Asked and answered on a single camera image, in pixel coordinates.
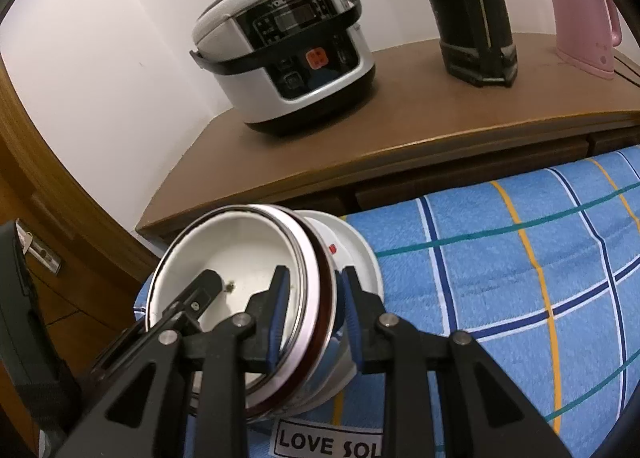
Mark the white and black rice cooker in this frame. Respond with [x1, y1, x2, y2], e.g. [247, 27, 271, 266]
[189, 0, 377, 138]

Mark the wooden door frame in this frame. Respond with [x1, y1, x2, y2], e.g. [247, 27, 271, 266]
[0, 53, 161, 284]

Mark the white enamel bowl floral print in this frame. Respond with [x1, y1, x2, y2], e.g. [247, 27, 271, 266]
[145, 208, 306, 399]

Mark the red plastic bowl pink inside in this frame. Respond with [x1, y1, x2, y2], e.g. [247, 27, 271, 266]
[150, 204, 346, 419]

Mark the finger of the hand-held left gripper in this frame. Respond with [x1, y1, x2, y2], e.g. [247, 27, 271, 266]
[162, 268, 222, 334]

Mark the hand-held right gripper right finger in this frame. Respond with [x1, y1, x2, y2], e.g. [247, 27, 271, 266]
[340, 268, 571, 458]

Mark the brown wooden sideboard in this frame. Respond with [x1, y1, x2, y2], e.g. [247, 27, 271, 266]
[135, 31, 640, 244]

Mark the black kettle cable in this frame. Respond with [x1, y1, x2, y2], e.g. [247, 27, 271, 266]
[612, 51, 640, 85]

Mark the brown wooden door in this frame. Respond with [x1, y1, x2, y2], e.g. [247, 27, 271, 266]
[0, 173, 151, 389]

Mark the pink electric kettle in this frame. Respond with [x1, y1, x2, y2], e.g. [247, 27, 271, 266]
[535, 0, 623, 80]

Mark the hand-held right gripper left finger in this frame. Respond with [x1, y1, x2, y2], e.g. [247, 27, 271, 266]
[52, 264, 292, 458]

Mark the white bowl pink floral rim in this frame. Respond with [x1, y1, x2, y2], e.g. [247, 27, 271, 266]
[295, 209, 386, 406]

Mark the metal door handle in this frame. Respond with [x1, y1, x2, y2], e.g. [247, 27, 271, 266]
[16, 219, 63, 275]

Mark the black thermos flask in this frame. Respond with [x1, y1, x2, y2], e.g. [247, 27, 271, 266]
[402, 0, 520, 88]

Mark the blue checked tablecloth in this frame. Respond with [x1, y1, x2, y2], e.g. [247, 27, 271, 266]
[132, 143, 640, 458]

